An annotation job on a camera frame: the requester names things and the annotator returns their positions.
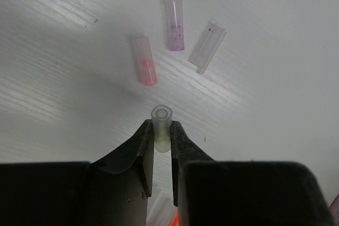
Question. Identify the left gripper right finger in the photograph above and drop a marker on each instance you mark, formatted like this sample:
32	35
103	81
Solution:
211	192

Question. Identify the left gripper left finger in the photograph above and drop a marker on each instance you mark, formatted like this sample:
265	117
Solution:
110	191

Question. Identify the clear yellowish pen cap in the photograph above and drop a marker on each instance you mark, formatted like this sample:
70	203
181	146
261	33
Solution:
161	117

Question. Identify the pink pen cap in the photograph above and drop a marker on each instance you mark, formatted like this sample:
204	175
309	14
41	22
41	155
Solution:
143	57

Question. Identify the purple pen cap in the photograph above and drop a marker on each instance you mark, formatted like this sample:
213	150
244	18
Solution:
175	29

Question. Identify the orange highlighter pen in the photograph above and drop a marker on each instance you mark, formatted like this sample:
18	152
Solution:
174	220

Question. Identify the clear orange pen cap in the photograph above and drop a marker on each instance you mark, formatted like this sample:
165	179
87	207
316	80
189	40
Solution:
160	208

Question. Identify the purple highlighter pen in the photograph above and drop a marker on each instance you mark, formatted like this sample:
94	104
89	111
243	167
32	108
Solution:
334	209

